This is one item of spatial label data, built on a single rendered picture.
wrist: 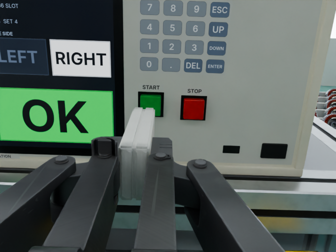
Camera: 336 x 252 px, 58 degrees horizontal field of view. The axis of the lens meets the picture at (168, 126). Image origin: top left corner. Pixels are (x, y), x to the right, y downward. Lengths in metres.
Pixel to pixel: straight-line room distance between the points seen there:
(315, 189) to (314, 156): 0.08
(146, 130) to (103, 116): 0.12
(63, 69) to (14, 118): 0.07
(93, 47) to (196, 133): 0.12
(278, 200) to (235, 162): 0.05
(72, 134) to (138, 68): 0.09
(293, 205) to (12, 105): 0.27
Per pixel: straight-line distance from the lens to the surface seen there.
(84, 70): 0.27
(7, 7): 0.29
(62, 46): 0.28
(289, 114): 0.29
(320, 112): 1.81
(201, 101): 0.26
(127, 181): 0.15
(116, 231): 0.49
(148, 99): 0.26
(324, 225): 0.32
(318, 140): 0.43
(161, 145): 0.17
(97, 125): 0.28
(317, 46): 0.29
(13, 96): 0.30
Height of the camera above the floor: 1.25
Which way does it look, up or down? 19 degrees down
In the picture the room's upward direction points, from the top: 2 degrees clockwise
